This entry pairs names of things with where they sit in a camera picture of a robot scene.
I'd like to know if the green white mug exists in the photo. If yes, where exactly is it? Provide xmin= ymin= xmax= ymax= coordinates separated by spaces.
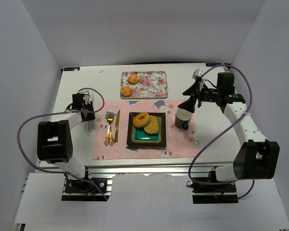
xmin=175 ymin=108 xmax=193 ymax=131

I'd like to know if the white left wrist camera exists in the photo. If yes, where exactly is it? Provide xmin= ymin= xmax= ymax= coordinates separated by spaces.
xmin=78 ymin=89 xmax=92 ymax=102

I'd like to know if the gold fork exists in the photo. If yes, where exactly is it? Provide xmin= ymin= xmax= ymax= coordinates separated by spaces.
xmin=104 ymin=114 xmax=114 ymax=146

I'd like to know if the seeded bread slice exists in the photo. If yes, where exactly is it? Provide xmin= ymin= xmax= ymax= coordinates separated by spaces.
xmin=144 ymin=115 xmax=159 ymax=134

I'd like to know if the pink bunny placemat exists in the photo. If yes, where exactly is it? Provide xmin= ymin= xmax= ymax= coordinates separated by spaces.
xmin=92 ymin=100 xmax=200 ymax=160

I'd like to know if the orange glazed donut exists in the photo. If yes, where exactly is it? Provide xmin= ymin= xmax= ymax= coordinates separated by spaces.
xmin=133 ymin=112 xmax=150 ymax=128

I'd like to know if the round bun front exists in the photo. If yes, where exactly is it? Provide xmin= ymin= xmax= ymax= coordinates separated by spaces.
xmin=120 ymin=87 xmax=132 ymax=97

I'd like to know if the aluminium table rail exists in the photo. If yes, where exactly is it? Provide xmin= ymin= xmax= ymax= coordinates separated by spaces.
xmin=60 ymin=164 xmax=222 ymax=176

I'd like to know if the round bun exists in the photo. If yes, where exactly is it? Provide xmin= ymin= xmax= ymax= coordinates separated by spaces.
xmin=120 ymin=87 xmax=132 ymax=97
xmin=128 ymin=74 xmax=139 ymax=84

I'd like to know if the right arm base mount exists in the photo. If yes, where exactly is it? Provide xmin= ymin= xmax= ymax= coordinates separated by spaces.
xmin=185 ymin=168 xmax=239 ymax=204

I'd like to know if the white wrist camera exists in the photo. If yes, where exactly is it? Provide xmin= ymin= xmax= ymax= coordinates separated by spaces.
xmin=78 ymin=89 xmax=92 ymax=102
xmin=192 ymin=68 xmax=206 ymax=80

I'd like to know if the floral rectangular tray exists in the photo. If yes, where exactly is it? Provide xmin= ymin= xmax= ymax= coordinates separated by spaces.
xmin=120 ymin=71 xmax=168 ymax=99

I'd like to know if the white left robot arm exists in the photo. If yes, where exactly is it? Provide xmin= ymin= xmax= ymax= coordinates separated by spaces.
xmin=37 ymin=90 xmax=95 ymax=180

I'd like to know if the gold knife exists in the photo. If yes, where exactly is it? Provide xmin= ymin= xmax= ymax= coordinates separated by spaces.
xmin=114 ymin=110 xmax=120 ymax=144

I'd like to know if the round bun rear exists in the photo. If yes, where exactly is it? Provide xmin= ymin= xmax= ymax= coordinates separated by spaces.
xmin=128 ymin=74 xmax=139 ymax=84

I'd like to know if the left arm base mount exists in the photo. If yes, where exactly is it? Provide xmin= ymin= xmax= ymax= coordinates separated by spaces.
xmin=61 ymin=170 xmax=111 ymax=202

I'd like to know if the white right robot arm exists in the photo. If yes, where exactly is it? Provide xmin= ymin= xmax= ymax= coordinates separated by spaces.
xmin=176 ymin=69 xmax=280 ymax=184

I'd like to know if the black teal square plate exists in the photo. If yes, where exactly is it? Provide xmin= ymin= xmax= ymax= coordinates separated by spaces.
xmin=127 ymin=112 xmax=167 ymax=148

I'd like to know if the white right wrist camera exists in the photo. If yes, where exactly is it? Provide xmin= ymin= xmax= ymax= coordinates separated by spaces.
xmin=192 ymin=68 xmax=206 ymax=80

